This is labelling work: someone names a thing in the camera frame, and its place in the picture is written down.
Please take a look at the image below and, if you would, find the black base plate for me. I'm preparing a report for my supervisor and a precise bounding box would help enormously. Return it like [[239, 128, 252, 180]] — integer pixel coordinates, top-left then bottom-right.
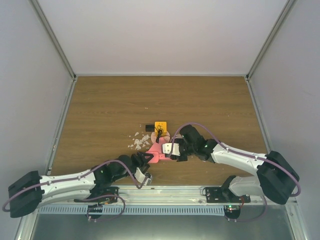
[[74, 186, 120, 205], [202, 186, 251, 204]]

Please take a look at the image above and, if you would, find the pink triangular power strip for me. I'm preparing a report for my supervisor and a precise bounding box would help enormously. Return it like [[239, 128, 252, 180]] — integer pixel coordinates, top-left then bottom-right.
[[146, 137, 172, 164]]

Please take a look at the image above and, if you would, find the yellow cube socket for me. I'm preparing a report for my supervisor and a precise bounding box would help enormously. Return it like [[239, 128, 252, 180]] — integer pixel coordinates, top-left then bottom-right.
[[154, 121, 167, 135]]

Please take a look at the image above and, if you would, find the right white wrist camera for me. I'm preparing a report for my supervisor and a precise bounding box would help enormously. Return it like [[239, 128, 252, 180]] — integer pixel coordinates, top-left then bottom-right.
[[162, 142, 181, 156]]

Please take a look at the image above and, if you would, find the pink rectangular plug adapter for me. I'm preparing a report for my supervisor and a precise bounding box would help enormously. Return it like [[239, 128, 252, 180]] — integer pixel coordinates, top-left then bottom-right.
[[147, 151, 160, 164]]

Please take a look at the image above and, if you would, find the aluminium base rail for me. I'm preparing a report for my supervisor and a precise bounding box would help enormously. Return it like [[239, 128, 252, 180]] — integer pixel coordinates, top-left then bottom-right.
[[74, 185, 268, 206]]

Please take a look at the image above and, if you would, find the black thin cable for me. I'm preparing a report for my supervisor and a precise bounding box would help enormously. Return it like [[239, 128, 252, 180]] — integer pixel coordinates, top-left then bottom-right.
[[154, 125, 166, 145]]

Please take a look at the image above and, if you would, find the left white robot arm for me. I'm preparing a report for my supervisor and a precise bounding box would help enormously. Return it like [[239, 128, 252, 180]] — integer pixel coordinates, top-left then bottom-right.
[[2, 152, 154, 218]]

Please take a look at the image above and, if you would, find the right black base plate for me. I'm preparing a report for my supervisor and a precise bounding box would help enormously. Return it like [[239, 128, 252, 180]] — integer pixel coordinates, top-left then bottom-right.
[[202, 186, 251, 204]]

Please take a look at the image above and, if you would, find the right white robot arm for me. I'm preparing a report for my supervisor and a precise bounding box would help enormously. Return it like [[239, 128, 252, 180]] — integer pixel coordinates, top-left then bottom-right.
[[162, 122, 302, 205]]

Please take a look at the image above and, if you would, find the slotted cable duct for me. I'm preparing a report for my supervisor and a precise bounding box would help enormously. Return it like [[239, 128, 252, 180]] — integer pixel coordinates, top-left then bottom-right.
[[38, 204, 225, 216]]

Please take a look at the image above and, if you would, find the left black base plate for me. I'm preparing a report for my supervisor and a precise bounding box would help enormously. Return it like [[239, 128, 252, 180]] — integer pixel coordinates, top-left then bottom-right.
[[74, 186, 120, 205]]

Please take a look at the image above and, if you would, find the black power adapter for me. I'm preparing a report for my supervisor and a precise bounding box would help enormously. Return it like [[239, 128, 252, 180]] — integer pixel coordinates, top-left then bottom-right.
[[145, 124, 155, 132]]

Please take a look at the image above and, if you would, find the round pink socket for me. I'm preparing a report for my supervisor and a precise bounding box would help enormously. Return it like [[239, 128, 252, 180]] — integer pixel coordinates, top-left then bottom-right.
[[150, 131, 171, 144]]

